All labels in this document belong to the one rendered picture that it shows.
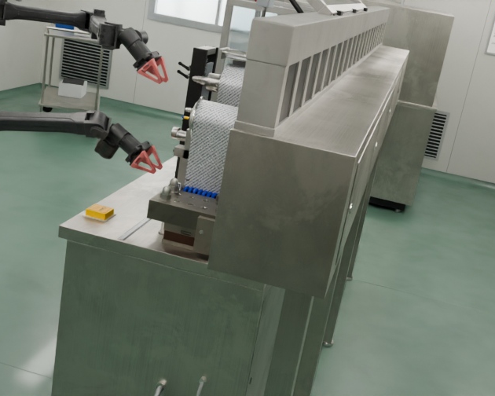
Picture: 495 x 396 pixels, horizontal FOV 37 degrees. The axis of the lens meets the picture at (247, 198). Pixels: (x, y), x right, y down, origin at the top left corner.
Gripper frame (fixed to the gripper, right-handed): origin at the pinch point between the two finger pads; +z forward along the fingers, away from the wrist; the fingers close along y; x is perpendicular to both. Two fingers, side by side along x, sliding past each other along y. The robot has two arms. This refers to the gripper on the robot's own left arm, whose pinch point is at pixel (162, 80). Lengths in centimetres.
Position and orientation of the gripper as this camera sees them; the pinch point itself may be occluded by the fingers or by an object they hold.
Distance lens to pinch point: 242.8
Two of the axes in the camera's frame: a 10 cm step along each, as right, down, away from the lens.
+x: 7.4, -5.8, -3.4
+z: 6.2, 7.8, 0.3
